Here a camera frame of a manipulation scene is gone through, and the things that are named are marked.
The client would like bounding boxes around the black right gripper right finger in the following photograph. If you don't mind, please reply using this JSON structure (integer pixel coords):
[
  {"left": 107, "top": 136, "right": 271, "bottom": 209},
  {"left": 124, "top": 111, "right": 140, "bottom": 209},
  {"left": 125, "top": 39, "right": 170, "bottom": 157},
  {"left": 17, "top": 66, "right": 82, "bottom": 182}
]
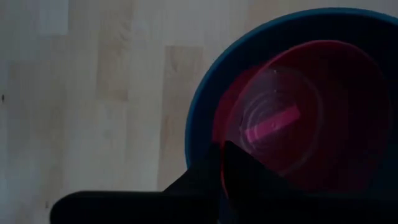
[{"left": 222, "top": 140, "right": 398, "bottom": 224}]

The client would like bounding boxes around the magenta plastic bowl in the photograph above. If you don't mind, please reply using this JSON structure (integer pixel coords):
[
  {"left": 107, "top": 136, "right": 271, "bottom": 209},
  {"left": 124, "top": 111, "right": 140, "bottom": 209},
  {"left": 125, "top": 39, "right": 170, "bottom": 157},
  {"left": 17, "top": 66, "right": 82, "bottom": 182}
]
[{"left": 212, "top": 39, "right": 393, "bottom": 200}]

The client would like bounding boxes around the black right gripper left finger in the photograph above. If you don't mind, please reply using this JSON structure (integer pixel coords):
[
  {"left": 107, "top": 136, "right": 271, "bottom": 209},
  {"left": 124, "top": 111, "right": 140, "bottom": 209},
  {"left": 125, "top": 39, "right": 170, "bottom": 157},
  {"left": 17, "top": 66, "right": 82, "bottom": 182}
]
[{"left": 49, "top": 143, "right": 222, "bottom": 224}]

